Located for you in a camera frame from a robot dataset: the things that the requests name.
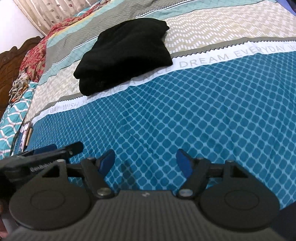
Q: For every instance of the teal patterned pillow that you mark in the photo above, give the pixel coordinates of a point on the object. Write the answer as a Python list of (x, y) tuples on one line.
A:
[(12, 120)]

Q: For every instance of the patterned blue bedspread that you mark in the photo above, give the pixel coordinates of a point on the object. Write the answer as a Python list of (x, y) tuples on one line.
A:
[(229, 94)]

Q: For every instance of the carved wooden headboard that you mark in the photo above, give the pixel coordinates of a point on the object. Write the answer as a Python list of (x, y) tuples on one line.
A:
[(10, 64)]

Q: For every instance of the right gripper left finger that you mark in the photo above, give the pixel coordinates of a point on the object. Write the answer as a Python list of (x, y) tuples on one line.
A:
[(93, 171)]

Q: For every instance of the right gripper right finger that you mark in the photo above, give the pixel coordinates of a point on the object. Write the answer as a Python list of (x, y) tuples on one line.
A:
[(198, 172)]

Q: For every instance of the floral curtain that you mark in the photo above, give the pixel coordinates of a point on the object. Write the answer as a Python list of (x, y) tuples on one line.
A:
[(44, 15)]

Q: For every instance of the black pants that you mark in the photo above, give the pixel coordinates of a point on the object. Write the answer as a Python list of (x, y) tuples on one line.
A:
[(122, 52)]

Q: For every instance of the red floral blanket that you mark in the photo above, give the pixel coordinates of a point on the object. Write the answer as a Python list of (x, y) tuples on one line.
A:
[(34, 63)]

